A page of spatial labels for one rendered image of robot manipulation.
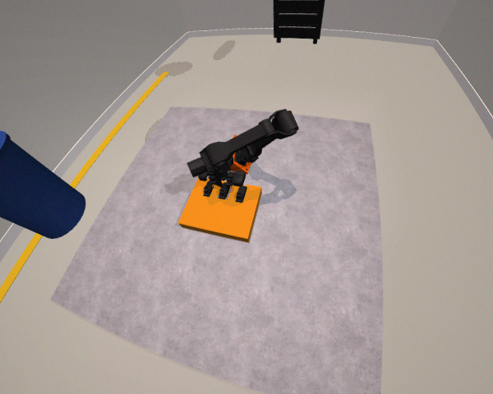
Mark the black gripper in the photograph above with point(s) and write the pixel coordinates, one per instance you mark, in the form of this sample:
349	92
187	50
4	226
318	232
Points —
236	178

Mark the orange flat deck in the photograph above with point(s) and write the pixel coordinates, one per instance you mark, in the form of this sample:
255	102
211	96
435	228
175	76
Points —
231	218

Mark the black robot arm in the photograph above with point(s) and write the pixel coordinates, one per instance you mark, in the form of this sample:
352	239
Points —
247	146

